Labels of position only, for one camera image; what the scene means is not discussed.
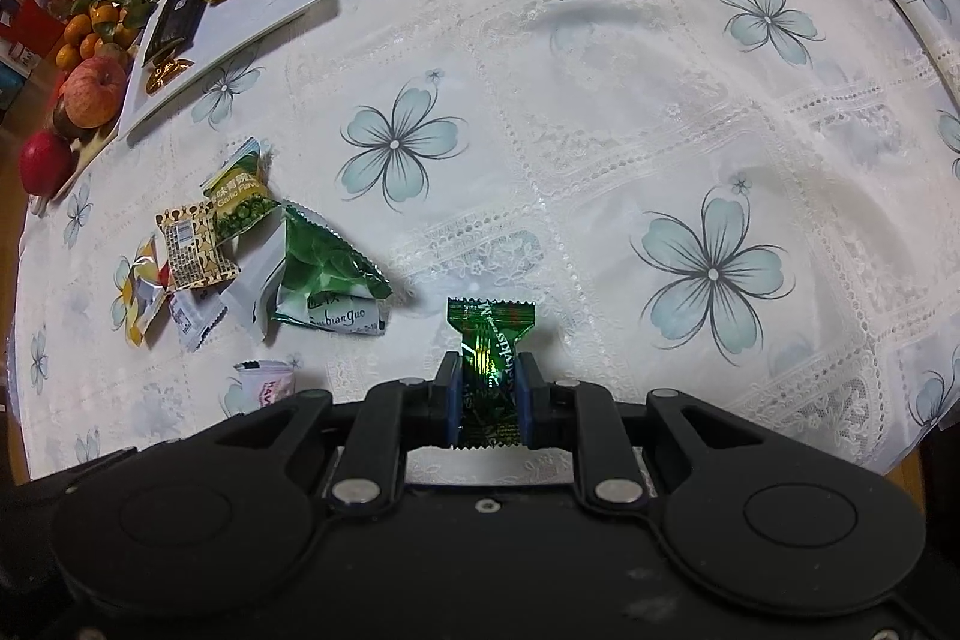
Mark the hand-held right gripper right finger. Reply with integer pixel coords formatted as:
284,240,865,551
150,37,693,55
514,351,752,510

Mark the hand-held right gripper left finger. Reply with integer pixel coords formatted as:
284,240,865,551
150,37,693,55
223,351,464,510

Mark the dark green foil candy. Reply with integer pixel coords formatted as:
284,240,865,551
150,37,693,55
446,297,538,450

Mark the large green snack packet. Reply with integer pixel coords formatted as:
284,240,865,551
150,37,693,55
268,201,393,337

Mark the red and white snack packet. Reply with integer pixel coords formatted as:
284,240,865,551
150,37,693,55
232,360,298,416

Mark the small blue-white snack packet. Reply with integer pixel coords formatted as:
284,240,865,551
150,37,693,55
166,289,228,353

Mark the gold foil snack packet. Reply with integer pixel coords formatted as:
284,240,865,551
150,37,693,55
112,233,172,348

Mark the yellow-green pea snack packet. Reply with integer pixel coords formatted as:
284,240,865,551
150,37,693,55
202,139,282,244

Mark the brown patterned snack packet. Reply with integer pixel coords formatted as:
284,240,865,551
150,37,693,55
155,199,241,290

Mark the white floral tablecloth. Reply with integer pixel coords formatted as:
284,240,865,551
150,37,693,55
7,0,960,483

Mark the white rectangular tray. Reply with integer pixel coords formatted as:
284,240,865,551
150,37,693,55
118,0,325,140

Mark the wooden fruit tray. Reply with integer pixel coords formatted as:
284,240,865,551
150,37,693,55
28,107,128,214

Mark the dark red apple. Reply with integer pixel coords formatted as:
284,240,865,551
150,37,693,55
19,131,76,196

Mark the pale red apple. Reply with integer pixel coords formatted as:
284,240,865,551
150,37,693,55
60,56,128,130

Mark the black snack packet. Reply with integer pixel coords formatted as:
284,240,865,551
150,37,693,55
146,0,207,64

